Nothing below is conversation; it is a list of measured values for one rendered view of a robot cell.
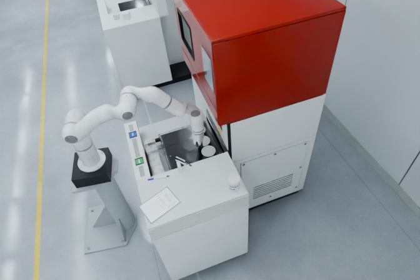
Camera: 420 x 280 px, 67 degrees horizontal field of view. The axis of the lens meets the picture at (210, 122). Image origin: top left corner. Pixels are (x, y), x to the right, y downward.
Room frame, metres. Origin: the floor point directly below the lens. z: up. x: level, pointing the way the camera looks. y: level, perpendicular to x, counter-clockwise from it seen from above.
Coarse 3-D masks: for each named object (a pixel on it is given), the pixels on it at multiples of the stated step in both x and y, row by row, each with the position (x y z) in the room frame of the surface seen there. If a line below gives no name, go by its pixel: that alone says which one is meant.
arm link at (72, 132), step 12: (132, 96) 1.43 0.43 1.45; (96, 108) 1.42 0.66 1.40; (108, 108) 1.37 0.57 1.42; (120, 108) 1.33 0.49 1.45; (132, 108) 1.34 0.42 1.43; (84, 120) 1.36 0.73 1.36; (96, 120) 1.36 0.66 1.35; (108, 120) 1.37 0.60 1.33; (72, 132) 1.31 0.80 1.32; (84, 132) 1.33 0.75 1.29
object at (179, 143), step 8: (184, 128) 1.65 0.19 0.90; (168, 136) 1.58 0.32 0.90; (176, 136) 1.57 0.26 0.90; (184, 136) 1.57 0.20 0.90; (192, 136) 1.56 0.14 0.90; (208, 136) 1.54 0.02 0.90; (168, 144) 1.50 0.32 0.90; (176, 144) 1.50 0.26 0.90; (184, 144) 1.49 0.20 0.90; (192, 144) 1.48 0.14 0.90; (208, 144) 1.46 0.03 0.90; (168, 152) 1.43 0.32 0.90; (176, 152) 1.42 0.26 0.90; (184, 152) 1.41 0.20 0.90; (192, 152) 1.40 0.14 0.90; (200, 152) 1.40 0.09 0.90; (216, 152) 1.38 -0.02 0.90; (192, 160) 1.34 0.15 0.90; (200, 160) 1.33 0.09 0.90
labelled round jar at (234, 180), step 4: (228, 176) 1.07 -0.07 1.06; (232, 176) 1.06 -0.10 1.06; (236, 176) 1.06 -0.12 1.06; (228, 180) 1.04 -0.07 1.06; (232, 180) 1.04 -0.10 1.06; (236, 180) 1.03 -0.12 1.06; (228, 184) 1.04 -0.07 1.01; (232, 184) 1.02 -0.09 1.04; (236, 184) 1.02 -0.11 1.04; (232, 188) 1.02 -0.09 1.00; (236, 188) 1.02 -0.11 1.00
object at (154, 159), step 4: (152, 144) 1.54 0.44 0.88; (156, 152) 1.46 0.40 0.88; (148, 156) 1.43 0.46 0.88; (152, 156) 1.43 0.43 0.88; (156, 156) 1.42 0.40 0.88; (152, 160) 1.39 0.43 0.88; (156, 160) 1.39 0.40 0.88; (160, 160) 1.39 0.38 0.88; (152, 164) 1.35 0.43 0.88; (156, 164) 1.35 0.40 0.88; (160, 164) 1.35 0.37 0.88; (152, 168) 1.32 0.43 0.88; (156, 168) 1.32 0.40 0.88; (160, 168) 1.31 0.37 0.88; (152, 172) 1.29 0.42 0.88; (156, 172) 1.28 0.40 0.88; (160, 172) 1.28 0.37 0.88
